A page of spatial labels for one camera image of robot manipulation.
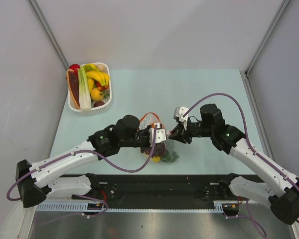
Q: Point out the right aluminium post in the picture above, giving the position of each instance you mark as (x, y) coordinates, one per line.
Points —
(268, 35)

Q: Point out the yellow bell pepper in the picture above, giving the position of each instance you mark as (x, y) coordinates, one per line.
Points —
(155, 159)

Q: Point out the yellow banana bunch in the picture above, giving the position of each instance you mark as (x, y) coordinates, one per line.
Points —
(94, 74)

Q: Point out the yellow lemon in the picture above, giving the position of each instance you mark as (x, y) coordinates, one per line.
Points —
(96, 95)

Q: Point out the left aluminium post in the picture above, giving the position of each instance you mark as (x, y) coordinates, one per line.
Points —
(39, 15)

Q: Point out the white cable duct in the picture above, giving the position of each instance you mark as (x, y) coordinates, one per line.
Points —
(92, 207)

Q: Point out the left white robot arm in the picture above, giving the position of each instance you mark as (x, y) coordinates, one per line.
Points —
(32, 180)

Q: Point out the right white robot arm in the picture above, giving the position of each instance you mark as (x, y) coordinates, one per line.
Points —
(234, 142)

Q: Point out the green white leek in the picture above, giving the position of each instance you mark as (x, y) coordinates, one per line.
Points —
(84, 94)

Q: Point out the aluminium post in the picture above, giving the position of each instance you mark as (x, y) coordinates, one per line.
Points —
(39, 15)
(268, 35)

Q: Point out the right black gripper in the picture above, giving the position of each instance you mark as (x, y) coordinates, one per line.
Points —
(181, 135)

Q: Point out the white plastic basket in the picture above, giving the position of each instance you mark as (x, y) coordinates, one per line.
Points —
(107, 101)

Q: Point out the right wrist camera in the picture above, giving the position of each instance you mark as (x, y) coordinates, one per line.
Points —
(180, 117)

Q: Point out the dark grape bunch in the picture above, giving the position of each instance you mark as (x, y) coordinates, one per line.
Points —
(159, 150)

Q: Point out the dark purple plum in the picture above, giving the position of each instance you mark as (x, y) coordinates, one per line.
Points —
(98, 104)

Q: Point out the orange sliced papaya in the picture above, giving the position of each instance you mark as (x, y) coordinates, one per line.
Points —
(73, 86)

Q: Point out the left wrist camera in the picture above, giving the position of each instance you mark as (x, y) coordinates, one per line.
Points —
(157, 133)

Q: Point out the clear orange zip bag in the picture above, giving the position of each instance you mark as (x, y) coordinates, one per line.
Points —
(150, 118)

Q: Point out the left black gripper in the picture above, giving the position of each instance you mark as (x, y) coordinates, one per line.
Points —
(146, 130)

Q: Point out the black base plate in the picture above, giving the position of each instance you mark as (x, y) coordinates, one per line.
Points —
(163, 190)

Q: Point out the red bell pepper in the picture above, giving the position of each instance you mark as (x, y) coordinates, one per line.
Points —
(75, 68)

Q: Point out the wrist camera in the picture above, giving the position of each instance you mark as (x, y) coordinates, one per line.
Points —
(180, 117)
(157, 133)

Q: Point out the aluminium front rail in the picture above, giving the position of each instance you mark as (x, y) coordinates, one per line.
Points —
(62, 188)

